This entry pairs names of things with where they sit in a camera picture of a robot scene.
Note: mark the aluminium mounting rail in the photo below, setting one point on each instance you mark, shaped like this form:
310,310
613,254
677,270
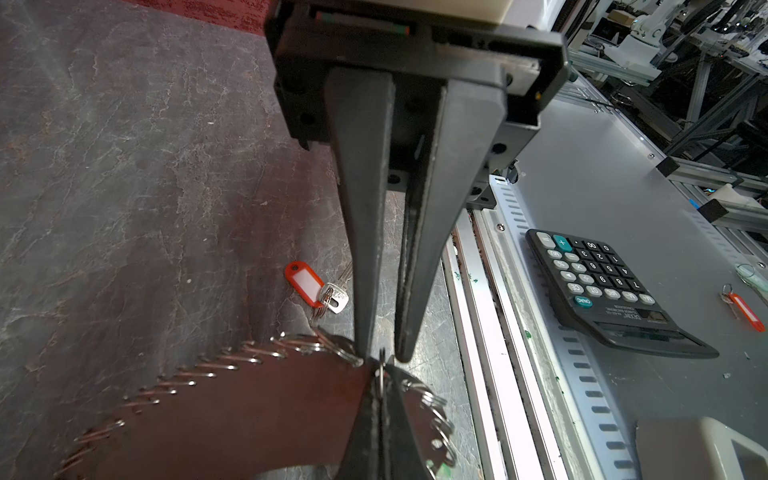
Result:
540,404

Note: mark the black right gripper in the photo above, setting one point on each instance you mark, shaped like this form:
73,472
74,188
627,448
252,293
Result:
422,52

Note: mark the black desk calculator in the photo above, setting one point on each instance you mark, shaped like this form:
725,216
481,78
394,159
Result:
592,290

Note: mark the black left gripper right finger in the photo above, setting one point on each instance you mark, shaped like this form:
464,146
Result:
401,454

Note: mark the red key tag with key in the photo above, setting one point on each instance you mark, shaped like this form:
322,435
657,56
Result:
323,297

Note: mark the grey plastic device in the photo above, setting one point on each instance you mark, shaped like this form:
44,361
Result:
697,448

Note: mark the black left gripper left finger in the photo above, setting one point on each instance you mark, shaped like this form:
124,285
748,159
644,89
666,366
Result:
363,457

